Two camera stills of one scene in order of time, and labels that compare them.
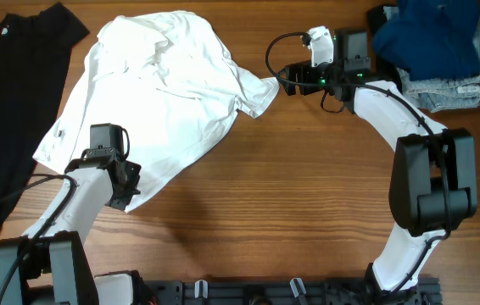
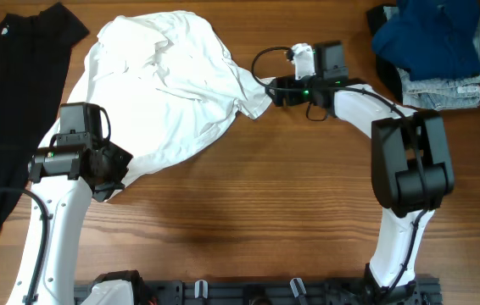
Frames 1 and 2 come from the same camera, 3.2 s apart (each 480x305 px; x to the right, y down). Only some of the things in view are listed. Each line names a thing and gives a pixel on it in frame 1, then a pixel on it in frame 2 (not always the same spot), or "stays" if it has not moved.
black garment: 7,119 stays
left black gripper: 119,201 -> 122,158
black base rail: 422,291 stays
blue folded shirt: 432,39 stays
